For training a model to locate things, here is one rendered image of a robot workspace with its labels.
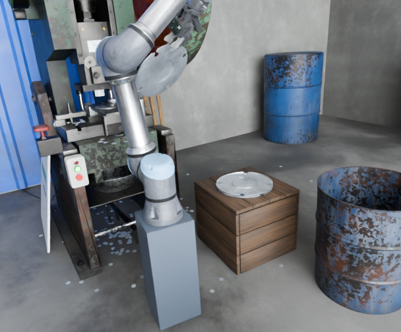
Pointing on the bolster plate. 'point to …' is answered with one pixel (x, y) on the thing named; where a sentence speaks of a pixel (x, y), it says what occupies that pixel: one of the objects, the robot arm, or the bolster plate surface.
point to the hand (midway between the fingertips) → (171, 47)
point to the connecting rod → (85, 8)
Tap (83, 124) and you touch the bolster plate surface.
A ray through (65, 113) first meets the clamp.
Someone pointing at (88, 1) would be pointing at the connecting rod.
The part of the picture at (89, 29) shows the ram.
